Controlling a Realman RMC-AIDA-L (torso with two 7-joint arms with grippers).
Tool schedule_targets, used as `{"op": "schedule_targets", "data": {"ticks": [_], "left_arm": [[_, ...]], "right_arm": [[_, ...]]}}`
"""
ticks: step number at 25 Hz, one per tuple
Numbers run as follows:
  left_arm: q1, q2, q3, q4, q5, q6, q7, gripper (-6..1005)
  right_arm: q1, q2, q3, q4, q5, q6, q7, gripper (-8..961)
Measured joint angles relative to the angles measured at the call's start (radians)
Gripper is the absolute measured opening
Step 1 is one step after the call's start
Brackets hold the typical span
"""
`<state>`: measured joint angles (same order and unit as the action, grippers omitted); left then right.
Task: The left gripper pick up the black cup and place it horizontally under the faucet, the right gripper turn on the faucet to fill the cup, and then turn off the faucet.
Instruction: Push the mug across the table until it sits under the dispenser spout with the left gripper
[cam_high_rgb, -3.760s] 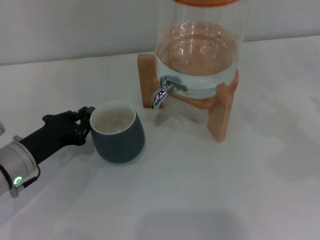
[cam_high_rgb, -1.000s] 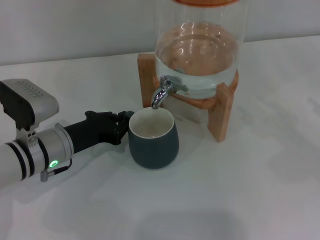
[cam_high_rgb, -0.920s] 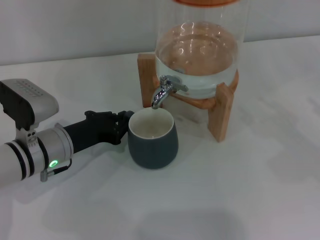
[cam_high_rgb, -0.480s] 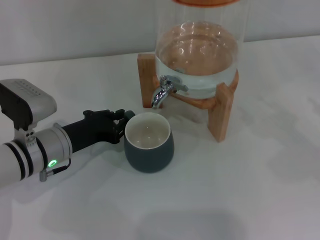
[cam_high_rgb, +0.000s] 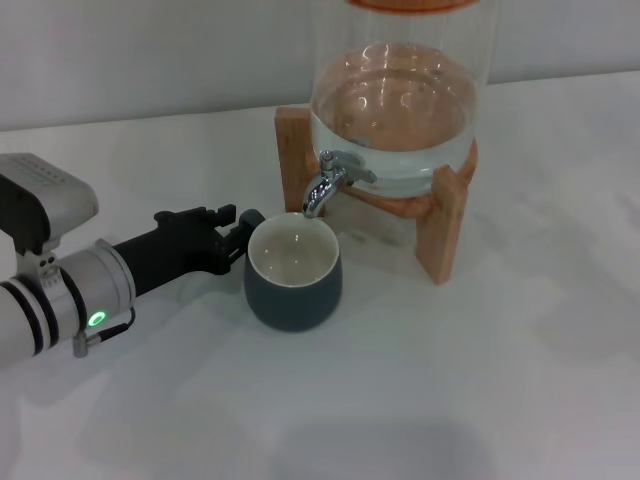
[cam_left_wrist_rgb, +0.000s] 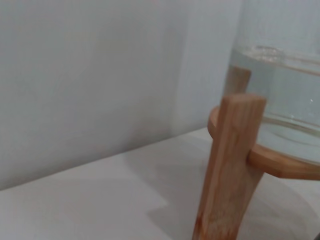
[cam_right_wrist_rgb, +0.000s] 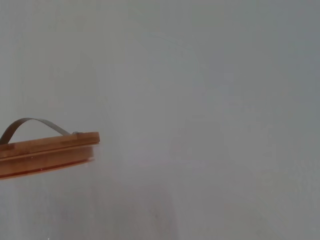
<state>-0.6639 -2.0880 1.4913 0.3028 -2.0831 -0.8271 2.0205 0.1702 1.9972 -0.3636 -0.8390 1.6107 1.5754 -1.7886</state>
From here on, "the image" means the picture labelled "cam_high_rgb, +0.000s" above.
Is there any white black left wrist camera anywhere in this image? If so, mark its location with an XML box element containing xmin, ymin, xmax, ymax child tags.
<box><xmin>0</xmin><ymin>153</ymin><xmax>100</xmax><ymax>261</ymax></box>

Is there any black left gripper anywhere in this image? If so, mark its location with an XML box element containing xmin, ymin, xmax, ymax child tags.
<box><xmin>112</xmin><ymin>203</ymin><xmax>251</xmax><ymax>299</ymax></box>

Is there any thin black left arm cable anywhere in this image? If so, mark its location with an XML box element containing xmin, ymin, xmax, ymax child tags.
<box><xmin>73</xmin><ymin>305</ymin><xmax>137</xmax><ymax>359</ymax></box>

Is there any dark grey ceramic mug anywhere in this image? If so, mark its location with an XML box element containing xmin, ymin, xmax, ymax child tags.
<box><xmin>239</xmin><ymin>209</ymin><xmax>345</xmax><ymax>332</ymax></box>

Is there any chrome metal faucet tap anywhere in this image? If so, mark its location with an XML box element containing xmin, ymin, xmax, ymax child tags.
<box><xmin>302</xmin><ymin>148</ymin><xmax>377</xmax><ymax>220</ymax></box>

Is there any wooden dispenser stand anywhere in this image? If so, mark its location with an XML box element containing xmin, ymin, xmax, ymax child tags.
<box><xmin>274</xmin><ymin>104</ymin><xmax>479</xmax><ymax>287</ymax></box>

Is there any clear glass water dispenser jar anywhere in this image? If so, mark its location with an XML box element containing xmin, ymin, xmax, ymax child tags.
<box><xmin>308</xmin><ymin>0</ymin><xmax>501</xmax><ymax>199</ymax></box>

